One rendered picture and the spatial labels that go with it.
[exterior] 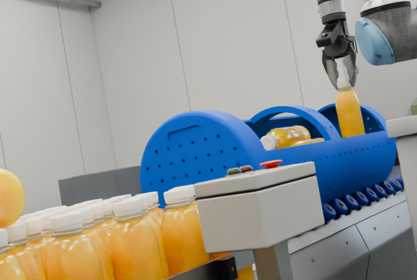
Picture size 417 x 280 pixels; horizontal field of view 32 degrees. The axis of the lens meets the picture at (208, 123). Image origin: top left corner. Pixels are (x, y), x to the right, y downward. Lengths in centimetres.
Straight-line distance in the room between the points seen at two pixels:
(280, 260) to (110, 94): 659
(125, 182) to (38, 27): 217
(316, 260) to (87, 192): 387
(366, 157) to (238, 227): 99
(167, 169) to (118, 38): 612
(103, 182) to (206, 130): 387
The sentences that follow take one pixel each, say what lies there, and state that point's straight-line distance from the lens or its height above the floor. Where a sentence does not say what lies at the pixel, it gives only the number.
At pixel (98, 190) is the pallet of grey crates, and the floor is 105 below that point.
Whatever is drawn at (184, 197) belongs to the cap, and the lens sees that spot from 109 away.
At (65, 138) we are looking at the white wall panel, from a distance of 689.
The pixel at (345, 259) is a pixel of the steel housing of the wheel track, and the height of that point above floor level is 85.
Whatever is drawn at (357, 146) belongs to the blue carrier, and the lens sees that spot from 188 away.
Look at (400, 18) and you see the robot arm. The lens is 169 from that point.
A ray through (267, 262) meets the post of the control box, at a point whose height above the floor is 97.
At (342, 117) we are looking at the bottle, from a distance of 208.
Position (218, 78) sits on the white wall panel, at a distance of 705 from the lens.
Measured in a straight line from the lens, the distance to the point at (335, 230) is 173.
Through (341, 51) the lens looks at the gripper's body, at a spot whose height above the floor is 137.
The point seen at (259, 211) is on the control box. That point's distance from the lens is 96.
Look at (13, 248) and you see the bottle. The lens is 89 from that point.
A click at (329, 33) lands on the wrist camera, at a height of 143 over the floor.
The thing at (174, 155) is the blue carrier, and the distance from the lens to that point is 147.
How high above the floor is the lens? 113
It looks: 3 degrees up
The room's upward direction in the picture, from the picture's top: 10 degrees counter-clockwise
